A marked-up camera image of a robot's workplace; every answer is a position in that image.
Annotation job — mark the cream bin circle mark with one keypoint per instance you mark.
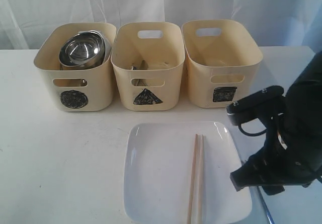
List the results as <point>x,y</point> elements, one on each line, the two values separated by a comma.
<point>63,86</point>

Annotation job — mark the wooden chopstick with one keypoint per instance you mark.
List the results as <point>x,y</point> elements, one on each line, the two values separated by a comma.
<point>200,180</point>
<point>192,180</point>

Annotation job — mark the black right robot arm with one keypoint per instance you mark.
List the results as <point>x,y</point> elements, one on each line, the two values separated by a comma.
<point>300,122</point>

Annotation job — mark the cream bin square mark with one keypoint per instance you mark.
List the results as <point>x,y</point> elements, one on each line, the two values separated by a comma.
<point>222,60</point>

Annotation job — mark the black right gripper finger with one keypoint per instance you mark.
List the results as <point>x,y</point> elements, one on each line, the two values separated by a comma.
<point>273,189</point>
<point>246,176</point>

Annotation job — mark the cream bin triangle mark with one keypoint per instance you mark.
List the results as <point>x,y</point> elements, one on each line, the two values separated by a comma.
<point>161,45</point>

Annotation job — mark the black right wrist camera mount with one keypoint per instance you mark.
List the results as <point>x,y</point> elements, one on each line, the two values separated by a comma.
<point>263,104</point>

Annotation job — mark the white square plate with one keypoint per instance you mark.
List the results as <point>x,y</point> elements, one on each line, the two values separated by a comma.
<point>158,167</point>

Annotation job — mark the steel mug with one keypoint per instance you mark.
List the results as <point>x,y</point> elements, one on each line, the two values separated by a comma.
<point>83,82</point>

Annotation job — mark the steel table knife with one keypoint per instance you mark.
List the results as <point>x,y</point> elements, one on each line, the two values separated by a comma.
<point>143,66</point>

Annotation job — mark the steel fork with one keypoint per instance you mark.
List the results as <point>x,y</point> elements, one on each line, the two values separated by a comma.
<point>264,206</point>

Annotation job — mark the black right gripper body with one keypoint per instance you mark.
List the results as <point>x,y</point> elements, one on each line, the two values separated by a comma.
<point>274,165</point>

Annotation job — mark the small white bowl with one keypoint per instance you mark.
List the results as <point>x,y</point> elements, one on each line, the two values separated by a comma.
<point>108,49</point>

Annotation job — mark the stainless steel bowl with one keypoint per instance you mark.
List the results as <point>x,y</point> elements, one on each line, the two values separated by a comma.
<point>66,57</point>

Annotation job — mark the steel spoon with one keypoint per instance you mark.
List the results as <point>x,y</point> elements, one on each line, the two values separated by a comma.
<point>136,82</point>

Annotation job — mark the white backdrop curtain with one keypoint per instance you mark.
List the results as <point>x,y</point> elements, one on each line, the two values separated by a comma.
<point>25,24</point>

